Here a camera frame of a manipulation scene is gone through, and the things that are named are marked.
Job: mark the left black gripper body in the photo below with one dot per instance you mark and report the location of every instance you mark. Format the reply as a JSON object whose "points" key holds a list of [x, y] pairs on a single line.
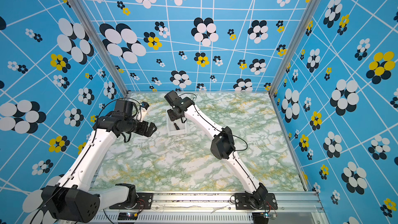
{"points": [[140, 127]]}

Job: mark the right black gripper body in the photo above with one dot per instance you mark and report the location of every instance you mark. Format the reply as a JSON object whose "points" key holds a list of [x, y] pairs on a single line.
{"points": [[172, 114]]}

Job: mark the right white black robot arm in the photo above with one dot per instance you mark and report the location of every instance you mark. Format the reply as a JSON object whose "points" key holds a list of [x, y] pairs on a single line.
{"points": [[222, 145]]}

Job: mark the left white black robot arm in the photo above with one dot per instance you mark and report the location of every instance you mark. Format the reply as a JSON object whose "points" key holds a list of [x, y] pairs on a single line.
{"points": [[70, 199]]}

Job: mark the white plastic bin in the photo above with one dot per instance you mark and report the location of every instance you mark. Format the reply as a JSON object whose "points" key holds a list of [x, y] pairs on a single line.
{"points": [[177, 124]]}

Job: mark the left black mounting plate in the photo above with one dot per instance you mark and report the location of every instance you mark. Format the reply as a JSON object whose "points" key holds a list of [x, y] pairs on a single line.
{"points": [[142, 200]]}

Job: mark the black mounting plate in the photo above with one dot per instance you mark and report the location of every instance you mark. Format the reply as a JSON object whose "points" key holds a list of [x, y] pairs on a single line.
{"points": [[244, 201], [142, 200]]}

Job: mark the left controller board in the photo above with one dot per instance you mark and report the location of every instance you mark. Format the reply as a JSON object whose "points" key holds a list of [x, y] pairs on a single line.
{"points": [[127, 217]]}

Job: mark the controller board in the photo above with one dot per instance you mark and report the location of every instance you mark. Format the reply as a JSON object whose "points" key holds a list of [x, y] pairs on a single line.
{"points": [[259, 218], [127, 217]]}

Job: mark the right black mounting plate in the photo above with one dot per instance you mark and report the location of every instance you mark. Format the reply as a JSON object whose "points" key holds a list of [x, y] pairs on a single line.
{"points": [[244, 201]]}

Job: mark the right controller board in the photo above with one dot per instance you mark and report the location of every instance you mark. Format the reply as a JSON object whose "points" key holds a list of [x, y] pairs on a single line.
{"points": [[259, 218]]}

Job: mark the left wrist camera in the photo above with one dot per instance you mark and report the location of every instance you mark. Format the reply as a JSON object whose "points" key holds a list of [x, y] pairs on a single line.
{"points": [[143, 107]]}

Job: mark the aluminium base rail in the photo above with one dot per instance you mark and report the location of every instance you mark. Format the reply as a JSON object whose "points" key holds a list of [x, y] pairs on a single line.
{"points": [[194, 207]]}

